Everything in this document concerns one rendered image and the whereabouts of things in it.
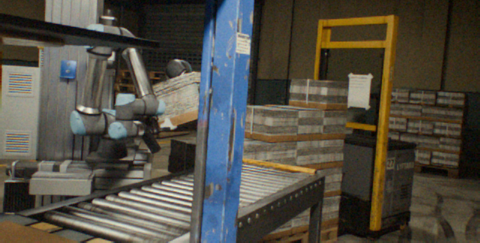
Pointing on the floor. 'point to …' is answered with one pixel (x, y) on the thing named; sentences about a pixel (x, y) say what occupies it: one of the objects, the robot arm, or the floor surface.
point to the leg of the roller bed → (315, 223)
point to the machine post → (222, 107)
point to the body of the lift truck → (397, 190)
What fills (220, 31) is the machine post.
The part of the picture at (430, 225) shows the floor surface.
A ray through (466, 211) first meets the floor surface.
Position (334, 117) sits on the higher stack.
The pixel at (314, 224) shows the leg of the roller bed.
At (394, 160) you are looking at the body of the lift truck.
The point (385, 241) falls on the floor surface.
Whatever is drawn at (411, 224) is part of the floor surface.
